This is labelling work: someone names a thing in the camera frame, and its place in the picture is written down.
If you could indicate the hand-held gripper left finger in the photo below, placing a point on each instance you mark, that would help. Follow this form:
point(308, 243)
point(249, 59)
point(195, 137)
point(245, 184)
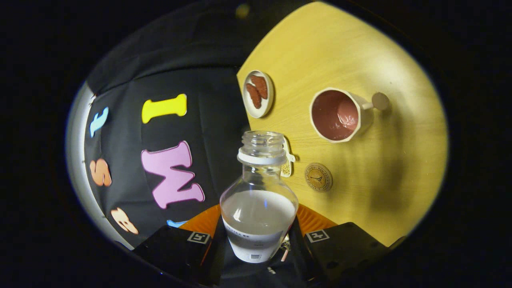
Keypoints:
point(218, 256)

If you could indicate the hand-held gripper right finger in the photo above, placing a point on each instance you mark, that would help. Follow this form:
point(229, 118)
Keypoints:
point(298, 248)

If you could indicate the clear juice bottle white label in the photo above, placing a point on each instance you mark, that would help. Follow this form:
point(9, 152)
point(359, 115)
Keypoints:
point(258, 212)

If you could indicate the round brown coaster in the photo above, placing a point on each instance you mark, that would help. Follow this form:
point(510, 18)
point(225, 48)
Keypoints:
point(318, 177)

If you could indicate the cream cup pink inside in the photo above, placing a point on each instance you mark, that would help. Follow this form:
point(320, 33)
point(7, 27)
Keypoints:
point(332, 114)

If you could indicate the small cream patterned dish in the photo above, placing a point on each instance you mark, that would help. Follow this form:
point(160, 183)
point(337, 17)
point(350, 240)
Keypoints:
point(287, 168)

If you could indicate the black backdrop cloth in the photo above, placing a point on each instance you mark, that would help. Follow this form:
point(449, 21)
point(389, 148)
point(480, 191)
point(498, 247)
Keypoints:
point(216, 120)

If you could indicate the white round plate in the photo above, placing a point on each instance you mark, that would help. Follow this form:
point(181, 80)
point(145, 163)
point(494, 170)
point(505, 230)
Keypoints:
point(267, 106)

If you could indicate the reddish brown meat piece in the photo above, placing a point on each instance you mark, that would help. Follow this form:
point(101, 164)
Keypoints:
point(260, 86)
point(253, 96)

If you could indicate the wooden table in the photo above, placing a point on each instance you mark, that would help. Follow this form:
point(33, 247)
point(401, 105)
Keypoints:
point(400, 80)

